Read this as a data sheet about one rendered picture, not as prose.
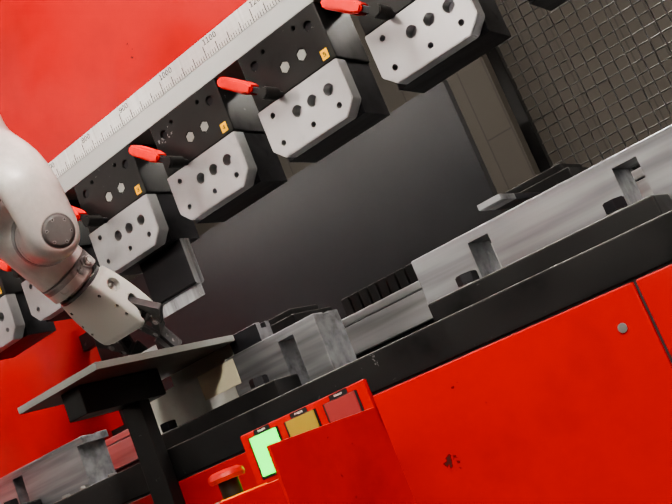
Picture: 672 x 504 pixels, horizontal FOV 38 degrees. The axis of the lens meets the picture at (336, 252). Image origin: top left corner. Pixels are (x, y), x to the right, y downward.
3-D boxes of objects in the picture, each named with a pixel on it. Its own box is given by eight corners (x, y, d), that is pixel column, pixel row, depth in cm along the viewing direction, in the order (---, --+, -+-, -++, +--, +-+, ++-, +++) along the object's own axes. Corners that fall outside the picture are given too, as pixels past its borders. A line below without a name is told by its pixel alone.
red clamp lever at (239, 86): (214, 74, 134) (268, 87, 129) (234, 76, 138) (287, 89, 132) (212, 87, 135) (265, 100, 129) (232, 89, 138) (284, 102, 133)
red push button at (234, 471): (209, 513, 99) (197, 479, 100) (237, 501, 102) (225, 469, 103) (234, 503, 97) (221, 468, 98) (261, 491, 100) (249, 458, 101)
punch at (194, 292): (159, 319, 154) (139, 264, 156) (168, 317, 156) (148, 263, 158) (200, 294, 149) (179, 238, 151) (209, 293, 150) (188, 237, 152)
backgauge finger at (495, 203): (456, 233, 127) (441, 199, 128) (538, 225, 148) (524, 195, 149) (533, 192, 120) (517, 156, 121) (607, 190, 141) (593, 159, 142)
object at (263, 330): (174, 388, 153) (168, 370, 153) (188, 384, 155) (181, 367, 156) (262, 341, 142) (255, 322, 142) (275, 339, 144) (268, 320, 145)
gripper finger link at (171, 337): (160, 306, 142) (193, 335, 145) (147, 315, 144) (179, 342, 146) (153, 322, 140) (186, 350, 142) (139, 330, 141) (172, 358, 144)
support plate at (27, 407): (18, 414, 133) (16, 408, 133) (159, 381, 154) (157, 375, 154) (97, 369, 123) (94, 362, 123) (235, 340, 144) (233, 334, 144)
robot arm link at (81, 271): (92, 238, 139) (108, 252, 141) (57, 263, 144) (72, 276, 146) (69, 277, 133) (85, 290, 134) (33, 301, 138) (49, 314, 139)
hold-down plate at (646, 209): (436, 327, 116) (426, 304, 117) (457, 322, 121) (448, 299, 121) (665, 219, 100) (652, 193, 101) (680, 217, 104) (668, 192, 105)
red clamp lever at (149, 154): (126, 143, 145) (172, 157, 140) (146, 143, 149) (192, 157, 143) (124, 154, 146) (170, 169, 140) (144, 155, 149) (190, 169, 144)
